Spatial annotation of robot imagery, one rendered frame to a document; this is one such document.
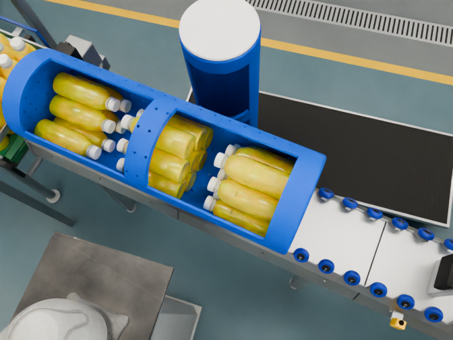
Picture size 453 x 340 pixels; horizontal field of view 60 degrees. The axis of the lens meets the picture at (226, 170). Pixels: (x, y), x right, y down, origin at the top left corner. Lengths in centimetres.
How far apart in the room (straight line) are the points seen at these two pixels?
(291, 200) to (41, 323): 58
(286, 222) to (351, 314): 129
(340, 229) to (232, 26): 75
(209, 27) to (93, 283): 89
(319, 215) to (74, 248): 72
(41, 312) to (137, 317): 30
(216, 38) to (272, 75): 120
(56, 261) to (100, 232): 110
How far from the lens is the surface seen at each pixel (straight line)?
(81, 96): 124
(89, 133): 128
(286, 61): 261
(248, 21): 142
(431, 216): 220
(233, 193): 100
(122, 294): 114
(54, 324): 90
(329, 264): 115
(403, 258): 127
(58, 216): 221
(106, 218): 230
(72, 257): 120
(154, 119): 101
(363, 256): 123
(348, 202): 120
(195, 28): 141
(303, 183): 92
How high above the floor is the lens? 210
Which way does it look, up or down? 69 degrees down
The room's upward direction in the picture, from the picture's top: 9 degrees counter-clockwise
